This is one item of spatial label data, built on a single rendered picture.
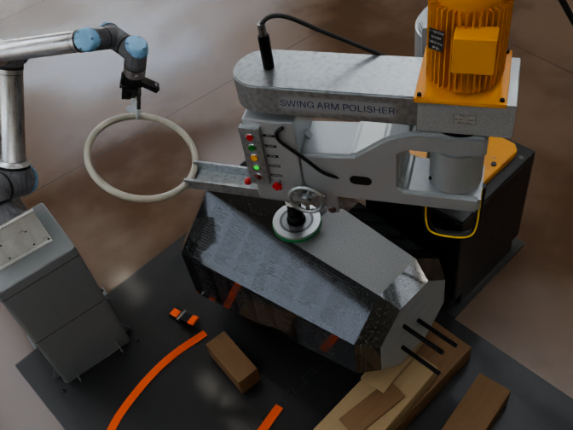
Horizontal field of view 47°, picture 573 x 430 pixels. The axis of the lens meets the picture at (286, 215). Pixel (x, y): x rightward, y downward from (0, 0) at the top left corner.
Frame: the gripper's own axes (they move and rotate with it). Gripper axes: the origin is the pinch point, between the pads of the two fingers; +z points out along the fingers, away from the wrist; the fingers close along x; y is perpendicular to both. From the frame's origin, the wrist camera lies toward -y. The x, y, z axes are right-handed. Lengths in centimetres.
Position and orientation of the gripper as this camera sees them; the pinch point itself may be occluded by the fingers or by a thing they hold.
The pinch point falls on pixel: (136, 107)
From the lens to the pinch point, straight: 304.4
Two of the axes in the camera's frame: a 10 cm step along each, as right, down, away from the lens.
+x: 2.5, 8.2, -5.1
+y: -9.3, 0.7, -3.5
